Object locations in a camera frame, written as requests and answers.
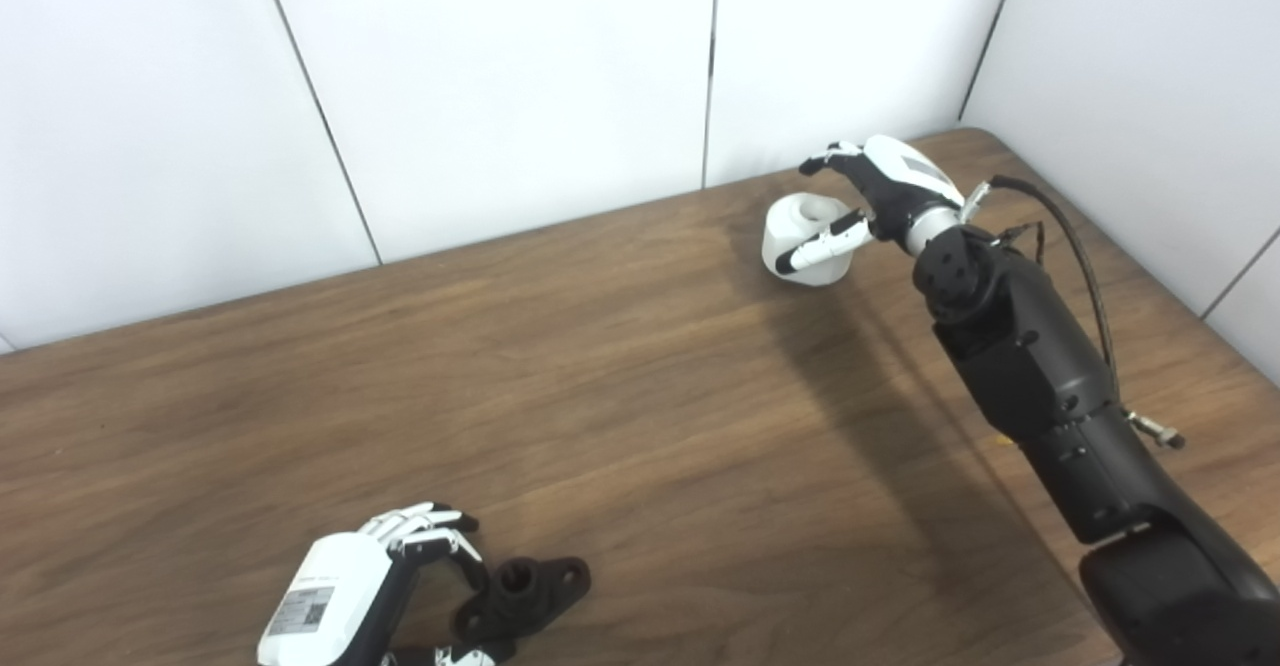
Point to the white and black right hand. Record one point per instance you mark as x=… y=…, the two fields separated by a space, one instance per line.
x=900 y=181

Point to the white and black left hand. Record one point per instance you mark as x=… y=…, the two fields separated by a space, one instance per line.
x=330 y=586

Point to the round white piece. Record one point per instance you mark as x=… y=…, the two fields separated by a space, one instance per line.
x=795 y=226

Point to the black flanged holder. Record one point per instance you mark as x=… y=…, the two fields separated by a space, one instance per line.
x=525 y=596

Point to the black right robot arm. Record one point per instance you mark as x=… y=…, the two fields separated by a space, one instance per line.
x=1040 y=366

